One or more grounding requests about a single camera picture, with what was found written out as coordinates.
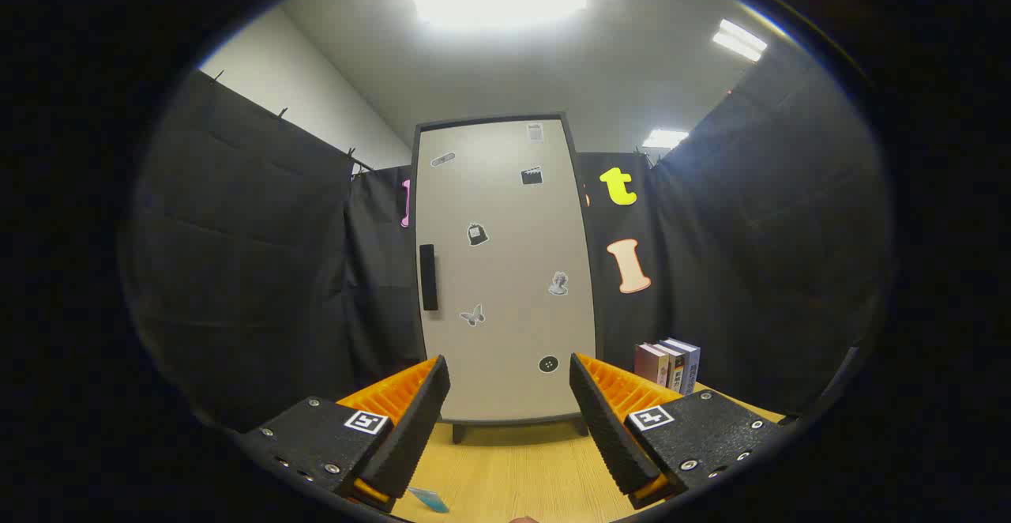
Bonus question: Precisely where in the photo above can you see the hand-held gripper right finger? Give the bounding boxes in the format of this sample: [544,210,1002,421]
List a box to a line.
[569,353,787,510]

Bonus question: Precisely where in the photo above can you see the black backdrop cloth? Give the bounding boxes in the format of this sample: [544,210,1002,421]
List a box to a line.
[118,41,893,429]

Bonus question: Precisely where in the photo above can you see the long ceiling light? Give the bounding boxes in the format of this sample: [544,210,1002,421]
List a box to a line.
[713,19,767,62]

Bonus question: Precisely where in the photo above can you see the blue and white tube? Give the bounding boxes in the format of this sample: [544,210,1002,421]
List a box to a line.
[407,487,451,514]

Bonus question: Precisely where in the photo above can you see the white spine book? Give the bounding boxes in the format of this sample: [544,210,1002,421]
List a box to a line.
[656,341,686,393]

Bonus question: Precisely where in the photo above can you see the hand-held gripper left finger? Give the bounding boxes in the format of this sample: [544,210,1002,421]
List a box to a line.
[237,355,451,513]

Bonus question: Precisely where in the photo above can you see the black door handle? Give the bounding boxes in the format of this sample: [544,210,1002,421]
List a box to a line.
[419,244,439,312]

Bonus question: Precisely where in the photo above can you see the dark grey cabinet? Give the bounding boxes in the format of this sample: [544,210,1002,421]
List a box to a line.
[411,112,607,445]

